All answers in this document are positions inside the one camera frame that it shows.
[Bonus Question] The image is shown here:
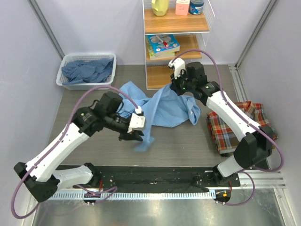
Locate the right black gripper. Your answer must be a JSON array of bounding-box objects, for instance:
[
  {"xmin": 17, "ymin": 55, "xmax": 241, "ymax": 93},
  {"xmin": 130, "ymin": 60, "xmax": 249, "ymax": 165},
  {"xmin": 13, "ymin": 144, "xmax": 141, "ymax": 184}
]
[{"xmin": 171, "ymin": 69, "xmax": 195, "ymax": 97}]

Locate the light blue long sleeve shirt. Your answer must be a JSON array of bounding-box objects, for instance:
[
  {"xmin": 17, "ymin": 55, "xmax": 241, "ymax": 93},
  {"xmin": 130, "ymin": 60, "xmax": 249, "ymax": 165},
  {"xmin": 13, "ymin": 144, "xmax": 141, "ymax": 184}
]
[{"xmin": 120, "ymin": 81, "xmax": 201, "ymax": 152}]

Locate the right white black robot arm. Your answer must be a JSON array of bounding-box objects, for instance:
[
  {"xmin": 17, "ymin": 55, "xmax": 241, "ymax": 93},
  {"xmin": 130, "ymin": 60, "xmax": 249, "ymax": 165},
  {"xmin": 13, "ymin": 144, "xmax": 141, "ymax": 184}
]
[{"xmin": 168, "ymin": 58, "xmax": 273, "ymax": 186}]

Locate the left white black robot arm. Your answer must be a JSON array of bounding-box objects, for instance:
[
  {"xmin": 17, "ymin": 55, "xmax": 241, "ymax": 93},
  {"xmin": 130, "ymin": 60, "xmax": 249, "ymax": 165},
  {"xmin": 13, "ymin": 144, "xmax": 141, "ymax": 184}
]
[{"xmin": 14, "ymin": 91, "xmax": 146, "ymax": 202}]

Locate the green book underneath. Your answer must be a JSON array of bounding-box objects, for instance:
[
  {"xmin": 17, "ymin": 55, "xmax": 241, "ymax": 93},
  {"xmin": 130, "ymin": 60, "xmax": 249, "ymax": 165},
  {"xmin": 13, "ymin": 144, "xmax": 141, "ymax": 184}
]
[{"xmin": 146, "ymin": 42, "xmax": 174, "ymax": 60}]

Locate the red white marker pen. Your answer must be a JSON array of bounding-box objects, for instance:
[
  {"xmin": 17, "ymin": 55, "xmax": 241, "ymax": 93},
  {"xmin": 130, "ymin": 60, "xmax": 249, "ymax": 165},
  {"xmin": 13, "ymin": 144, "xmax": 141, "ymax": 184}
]
[{"xmin": 156, "ymin": 35, "xmax": 169, "ymax": 47}]

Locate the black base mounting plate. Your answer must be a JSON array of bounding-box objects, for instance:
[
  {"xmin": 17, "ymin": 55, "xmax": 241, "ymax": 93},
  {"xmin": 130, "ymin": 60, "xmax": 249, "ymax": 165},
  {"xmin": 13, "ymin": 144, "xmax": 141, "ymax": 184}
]
[{"xmin": 56, "ymin": 165, "xmax": 241, "ymax": 194}]

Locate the white plastic basket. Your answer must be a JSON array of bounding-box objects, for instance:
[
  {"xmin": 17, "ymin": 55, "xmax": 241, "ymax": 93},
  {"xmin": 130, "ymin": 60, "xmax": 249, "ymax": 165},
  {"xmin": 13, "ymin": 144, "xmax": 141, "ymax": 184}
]
[{"xmin": 56, "ymin": 53, "xmax": 117, "ymax": 90}]

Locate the dark blue checked shirt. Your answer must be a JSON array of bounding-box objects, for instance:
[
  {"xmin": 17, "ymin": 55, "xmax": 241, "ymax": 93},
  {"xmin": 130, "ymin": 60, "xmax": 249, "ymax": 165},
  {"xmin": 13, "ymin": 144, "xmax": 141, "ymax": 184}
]
[{"xmin": 61, "ymin": 58, "xmax": 114, "ymax": 85}]

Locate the red plaid folded shirt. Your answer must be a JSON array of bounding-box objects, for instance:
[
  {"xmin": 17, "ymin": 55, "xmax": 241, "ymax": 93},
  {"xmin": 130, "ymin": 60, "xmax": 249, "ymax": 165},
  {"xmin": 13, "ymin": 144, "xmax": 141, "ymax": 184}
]
[{"xmin": 206, "ymin": 101, "xmax": 278, "ymax": 155}]

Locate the pink box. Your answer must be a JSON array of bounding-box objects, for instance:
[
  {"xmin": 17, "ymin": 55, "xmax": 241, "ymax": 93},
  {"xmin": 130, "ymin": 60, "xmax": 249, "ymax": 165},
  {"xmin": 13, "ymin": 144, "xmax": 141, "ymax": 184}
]
[{"xmin": 175, "ymin": 0, "xmax": 190, "ymax": 16}]

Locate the blue tin can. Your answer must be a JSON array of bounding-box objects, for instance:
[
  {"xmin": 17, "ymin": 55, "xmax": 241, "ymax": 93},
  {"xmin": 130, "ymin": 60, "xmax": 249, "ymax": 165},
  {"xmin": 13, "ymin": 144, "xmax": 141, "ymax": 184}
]
[{"xmin": 189, "ymin": 0, "xmax": 205, "ymax": 15}]

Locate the yellow bottle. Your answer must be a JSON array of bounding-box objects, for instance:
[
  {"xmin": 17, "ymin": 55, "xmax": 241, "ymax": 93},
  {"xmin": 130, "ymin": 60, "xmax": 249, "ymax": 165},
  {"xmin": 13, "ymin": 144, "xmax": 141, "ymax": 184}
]
[{"xmin": 151, "ymin": 0, "xmax": 169, "ymax": 16}]

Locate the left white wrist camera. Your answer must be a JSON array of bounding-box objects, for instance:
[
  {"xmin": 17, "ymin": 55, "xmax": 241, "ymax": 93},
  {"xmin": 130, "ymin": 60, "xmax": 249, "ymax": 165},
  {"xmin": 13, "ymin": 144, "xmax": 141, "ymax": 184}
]
[{"xmin": 128, "ymin": 106, "xmax": 146, "ymax": 132}]

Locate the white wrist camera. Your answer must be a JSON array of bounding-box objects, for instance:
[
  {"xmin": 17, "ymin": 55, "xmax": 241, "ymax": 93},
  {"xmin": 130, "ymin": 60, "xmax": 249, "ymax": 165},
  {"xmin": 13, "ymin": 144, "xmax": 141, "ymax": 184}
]
[
  {"xmin": 168, "ymin": 58, "xmax": 186, "ymax": 80},
  {"xmin": 128, "ymin": 106, "xmax": 146, "ymax": 132}
]

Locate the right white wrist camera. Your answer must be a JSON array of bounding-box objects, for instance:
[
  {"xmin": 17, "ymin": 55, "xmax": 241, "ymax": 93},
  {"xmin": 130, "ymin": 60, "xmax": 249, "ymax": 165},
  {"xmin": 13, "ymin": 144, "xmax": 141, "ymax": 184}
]
[{"xmin": 168, "ymin": 58, "xmax": 186, "ymax": 80}]

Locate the white wire wooden shelf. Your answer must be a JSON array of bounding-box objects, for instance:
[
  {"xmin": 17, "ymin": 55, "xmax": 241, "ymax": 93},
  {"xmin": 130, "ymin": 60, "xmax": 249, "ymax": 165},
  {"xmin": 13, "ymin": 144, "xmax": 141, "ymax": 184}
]
[{"xmin": 142, "ymin": 0, "xmax": 215, "ymax": 90}]

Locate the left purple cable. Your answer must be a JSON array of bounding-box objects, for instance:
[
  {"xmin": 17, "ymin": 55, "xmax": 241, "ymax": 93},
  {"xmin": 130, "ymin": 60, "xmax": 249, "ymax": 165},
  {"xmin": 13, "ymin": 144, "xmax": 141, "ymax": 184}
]
[{"xmin": 10, "ymin": 85, "xmax": 144, "ymax": 219}]

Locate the purple cable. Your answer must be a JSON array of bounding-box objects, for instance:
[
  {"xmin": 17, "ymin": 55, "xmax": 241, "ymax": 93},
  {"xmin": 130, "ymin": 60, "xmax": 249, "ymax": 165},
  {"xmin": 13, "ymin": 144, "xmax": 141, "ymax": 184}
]
[
  {"xmin": 10, "ymin": 85, "xmax": 144, "ymax": 219},
  {"xmin": 169, "ymin": 49, "xmax": 285, "ymax": 207}
]

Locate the white slotted cable duct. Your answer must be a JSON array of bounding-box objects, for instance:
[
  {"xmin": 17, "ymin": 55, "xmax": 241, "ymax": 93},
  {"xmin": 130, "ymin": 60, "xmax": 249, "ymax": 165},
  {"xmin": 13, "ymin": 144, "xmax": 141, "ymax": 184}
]
[{"xmin": 49, "ymin": 190, "xmax": 216, "ymax": 200}]

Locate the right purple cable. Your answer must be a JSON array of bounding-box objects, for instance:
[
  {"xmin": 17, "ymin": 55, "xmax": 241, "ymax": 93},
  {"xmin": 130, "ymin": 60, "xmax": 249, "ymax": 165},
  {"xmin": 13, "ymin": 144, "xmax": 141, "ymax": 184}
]
[{"xmin": 169, "ymin": 49, "xmax": 285, "ymax": 207}]

